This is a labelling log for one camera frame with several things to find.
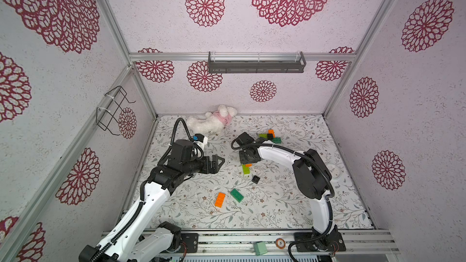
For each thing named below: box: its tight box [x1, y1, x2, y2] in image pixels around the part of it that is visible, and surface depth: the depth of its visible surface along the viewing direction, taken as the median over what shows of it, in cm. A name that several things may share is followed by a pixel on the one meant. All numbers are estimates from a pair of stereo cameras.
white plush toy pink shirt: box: [186, 104, 238, 135], surface depth 108 cm
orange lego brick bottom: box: [214, 192, 226, 209], surface depth 86 cm
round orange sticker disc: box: [275, 237, 286, 250], surface depth 76 cm
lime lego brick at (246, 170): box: [242, 164, 251, 175], surface depth 96 cm
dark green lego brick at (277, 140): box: [271, 137, 283, 144], surface depth 105 cm
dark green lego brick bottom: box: [229, 188, 245, 204], surface depth 87 cm
